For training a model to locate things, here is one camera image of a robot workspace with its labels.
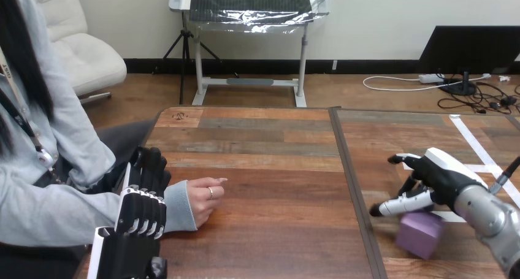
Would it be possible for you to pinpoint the person's hand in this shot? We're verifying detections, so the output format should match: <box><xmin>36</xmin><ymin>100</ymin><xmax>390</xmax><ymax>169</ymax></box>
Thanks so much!
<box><xmin>186</xmin><ymin>177</ymin><xmax>229</xmax><ymax>229</ymax></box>

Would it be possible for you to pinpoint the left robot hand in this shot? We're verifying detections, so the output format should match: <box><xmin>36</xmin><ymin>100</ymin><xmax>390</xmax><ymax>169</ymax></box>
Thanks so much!
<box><xmin>86</xmin><ymin>147</ymin><xmax>172</xmax><ymax>279</ymax></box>

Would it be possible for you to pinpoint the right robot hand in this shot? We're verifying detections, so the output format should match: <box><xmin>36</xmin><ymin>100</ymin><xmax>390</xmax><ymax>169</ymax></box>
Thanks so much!
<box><xmin>369</xmin><ymin>147</ymin><xmax>489</xmax><ymax>219</ymax></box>

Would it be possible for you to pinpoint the person's forearm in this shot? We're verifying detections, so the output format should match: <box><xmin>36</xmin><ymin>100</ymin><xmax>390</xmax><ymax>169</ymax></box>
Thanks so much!
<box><xmin>0</xmin><ymin>179</ymin><xmax>199</xmax><ymax>249</ymax></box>

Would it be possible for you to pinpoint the purple block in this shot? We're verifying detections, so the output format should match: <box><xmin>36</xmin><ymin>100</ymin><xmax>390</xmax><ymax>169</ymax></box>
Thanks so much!
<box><xmin>396</xmin><ymin>210</ymin><xmax>445</xmax><ymax>261</ymax></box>

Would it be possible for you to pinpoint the person's body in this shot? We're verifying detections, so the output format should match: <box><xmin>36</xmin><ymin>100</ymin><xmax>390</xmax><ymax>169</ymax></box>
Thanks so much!
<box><xmin>0</xmin><ymin>0</ymin><xmax>158</xmax><ymax>279</ymax></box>

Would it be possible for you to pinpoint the white power strip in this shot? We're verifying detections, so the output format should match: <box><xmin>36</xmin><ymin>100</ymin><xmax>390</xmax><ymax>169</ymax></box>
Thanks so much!
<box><xmin>418</xmin><ymin>73</ymin><xmax>446</xmax><ymax>85</ymax></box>

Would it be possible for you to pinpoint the dark screen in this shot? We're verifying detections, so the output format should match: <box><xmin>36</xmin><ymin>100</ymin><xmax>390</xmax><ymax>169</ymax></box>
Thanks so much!
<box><xmin>418</xmin><ymin>25</ymin><xmax>520</xmax><ymax>96</ymax></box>

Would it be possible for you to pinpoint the black tripod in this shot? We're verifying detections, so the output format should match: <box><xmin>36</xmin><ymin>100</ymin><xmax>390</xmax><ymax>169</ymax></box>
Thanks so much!
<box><xmin>151</xmin><ymin>10</ymin><xmax>240</xmax><ymax>105</ymax></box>

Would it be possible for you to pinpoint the white cushioned chair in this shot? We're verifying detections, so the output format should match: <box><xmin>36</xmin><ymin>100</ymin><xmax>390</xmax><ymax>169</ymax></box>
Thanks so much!
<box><xmin>26</xmin><ymin>0</ymin><xmax>128</xmax><ymax>105</ymax></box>

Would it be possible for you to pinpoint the white desk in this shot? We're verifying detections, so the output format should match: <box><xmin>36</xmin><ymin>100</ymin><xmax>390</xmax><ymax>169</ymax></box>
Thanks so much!
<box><xmin>168</xmin><ymin>0</ymin><xmax>310</xmax><ymax>109</ymax></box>

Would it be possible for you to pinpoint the foil sheet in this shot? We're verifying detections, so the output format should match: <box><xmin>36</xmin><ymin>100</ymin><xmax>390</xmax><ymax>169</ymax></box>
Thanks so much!
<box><xmin>188</xmin><ymin>0</ymin><xmax>335</xmax><ymax>35</ymax></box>

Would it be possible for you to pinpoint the black cable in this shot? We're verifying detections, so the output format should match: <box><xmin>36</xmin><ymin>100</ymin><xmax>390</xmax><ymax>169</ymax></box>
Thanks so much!
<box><xmin>489</xmin><ymin>156</ymin><xmax>520</xmax><ymax>196</ymax></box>

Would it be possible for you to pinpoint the tangle of cables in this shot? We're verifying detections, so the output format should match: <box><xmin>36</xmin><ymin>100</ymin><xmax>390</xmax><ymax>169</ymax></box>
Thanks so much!
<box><xmin>436</xmin><ymin>78</ymin><xmax>520</xmax><ymax>116</ymax></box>

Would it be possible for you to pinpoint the white power cable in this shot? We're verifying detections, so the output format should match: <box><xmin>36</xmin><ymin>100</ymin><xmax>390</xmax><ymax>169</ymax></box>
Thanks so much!
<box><xmin>362</xmin><ymin>73</ymin><xmax>492</xmax><ymax>93</ymax></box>

